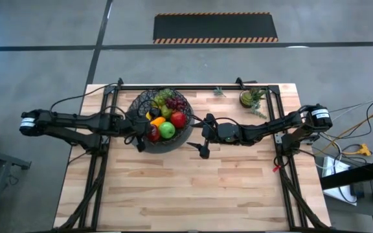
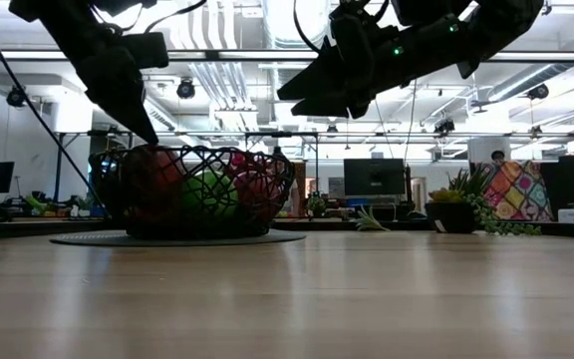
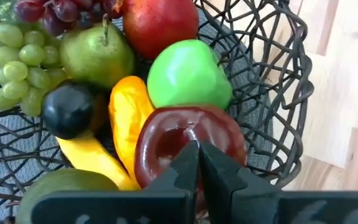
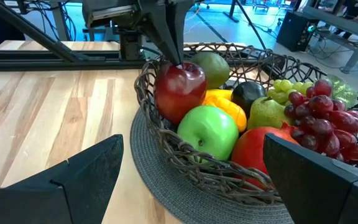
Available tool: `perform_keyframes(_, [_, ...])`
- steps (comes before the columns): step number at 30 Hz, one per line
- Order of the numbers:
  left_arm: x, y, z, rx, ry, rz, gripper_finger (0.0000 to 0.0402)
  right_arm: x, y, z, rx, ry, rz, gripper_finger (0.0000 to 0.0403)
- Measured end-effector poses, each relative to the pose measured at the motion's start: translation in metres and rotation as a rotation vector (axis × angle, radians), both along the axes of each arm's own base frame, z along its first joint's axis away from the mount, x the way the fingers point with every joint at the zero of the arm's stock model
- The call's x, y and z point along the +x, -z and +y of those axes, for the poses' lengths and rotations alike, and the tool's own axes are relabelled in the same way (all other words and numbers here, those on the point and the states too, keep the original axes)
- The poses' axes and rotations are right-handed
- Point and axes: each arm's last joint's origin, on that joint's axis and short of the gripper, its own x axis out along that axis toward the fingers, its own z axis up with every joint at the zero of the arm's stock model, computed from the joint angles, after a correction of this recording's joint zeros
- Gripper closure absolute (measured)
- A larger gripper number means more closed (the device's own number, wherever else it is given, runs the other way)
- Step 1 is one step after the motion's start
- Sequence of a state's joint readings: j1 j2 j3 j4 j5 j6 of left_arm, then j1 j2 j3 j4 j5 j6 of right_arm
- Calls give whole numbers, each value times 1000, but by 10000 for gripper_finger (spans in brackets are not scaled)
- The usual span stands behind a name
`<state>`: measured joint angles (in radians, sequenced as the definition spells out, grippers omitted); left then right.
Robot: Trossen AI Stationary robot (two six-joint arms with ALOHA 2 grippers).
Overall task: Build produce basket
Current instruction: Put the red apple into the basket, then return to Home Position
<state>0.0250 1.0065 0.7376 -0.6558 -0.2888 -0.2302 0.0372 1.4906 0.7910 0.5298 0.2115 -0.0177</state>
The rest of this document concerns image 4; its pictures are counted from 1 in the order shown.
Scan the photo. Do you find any black woven wire basket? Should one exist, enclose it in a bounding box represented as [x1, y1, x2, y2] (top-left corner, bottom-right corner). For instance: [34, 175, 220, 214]
[134, 42, 358, 206]

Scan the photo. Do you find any person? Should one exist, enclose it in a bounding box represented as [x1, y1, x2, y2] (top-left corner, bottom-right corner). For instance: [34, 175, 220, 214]
[334, 0, 358, 35]

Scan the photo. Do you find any black aluminium table frame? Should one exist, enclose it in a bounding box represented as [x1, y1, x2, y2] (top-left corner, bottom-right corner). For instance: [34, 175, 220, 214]
[0, 0, 145, 72]

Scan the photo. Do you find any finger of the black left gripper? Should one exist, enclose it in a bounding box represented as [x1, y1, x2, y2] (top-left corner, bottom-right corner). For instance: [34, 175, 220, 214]
[144, 0, 180, 66]
[170, 0, 195, 65]

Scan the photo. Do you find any dark red apple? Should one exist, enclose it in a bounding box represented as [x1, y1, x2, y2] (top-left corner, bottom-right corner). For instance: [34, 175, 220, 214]
[154, 61, 208, 125]

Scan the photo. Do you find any orange mango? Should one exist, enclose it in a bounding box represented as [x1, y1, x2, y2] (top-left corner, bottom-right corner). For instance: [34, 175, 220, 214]
[202, 93, 248, 133]

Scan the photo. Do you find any green avocado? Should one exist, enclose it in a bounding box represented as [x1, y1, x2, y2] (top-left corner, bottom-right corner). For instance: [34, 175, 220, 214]
[191, 52, 231, 90]

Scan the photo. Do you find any grey round woven placemat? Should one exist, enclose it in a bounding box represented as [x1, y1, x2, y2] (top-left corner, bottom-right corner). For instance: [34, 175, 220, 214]
[130, 108, 295, 224]

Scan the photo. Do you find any red grape bunch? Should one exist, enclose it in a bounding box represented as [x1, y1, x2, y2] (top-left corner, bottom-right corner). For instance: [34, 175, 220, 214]
[283, 79, 358, 164]

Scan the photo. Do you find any grey metal desk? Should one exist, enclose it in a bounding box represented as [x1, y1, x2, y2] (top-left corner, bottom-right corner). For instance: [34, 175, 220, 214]
[303, 6, 358, 74]

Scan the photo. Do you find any black box with light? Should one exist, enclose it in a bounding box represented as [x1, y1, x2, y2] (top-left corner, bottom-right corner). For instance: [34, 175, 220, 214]
[276, 11, 319, 53]

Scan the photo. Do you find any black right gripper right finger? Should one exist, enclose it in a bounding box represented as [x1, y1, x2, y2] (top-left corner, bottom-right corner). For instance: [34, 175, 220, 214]
[263, 133, 358, 224]

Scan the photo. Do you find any green pear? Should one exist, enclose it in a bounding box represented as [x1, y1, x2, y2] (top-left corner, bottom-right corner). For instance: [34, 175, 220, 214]
[247, 96, 293, 131]

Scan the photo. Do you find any green apple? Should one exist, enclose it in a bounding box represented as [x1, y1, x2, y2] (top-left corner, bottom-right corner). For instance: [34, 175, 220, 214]
[177, 105, 240, 162]

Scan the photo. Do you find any black plum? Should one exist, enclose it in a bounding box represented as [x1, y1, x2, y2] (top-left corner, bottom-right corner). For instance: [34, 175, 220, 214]
[231, 81, 267, 118]

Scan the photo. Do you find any green grape bunch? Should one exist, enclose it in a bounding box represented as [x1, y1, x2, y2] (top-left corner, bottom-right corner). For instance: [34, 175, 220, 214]
[265, 74, 358, 108]

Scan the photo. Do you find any bright red apple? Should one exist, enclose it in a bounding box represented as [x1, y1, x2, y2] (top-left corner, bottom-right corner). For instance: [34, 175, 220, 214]
[231, 124, 300, 187]

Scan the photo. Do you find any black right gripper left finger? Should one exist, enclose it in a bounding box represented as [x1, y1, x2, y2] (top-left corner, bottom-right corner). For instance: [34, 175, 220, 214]
[0, 134, 124, 224]

